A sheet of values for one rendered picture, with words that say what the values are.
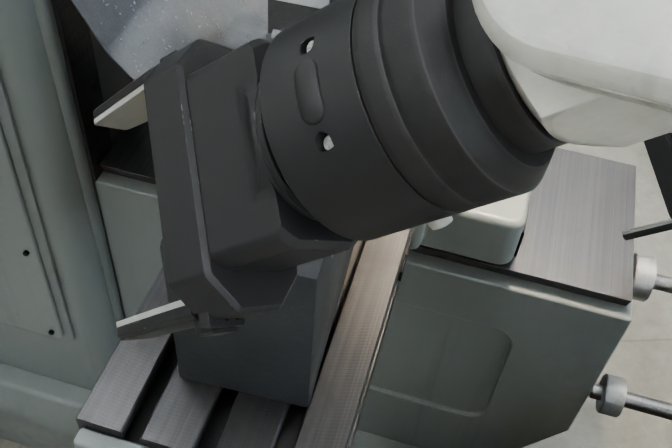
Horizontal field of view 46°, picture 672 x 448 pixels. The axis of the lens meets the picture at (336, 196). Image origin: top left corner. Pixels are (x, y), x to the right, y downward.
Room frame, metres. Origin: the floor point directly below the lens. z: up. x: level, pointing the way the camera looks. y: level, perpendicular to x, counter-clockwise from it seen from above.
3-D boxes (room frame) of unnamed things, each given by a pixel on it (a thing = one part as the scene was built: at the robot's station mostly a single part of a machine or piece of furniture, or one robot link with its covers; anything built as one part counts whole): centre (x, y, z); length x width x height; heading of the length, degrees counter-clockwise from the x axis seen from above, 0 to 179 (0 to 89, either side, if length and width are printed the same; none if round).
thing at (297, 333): (0.46, 0.05, 1.03); 0.22 x 0.12 x 0.20; 171
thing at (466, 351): (0.86, -0.06, 0.43); 0.80 x 0.30 x 0.60; 78
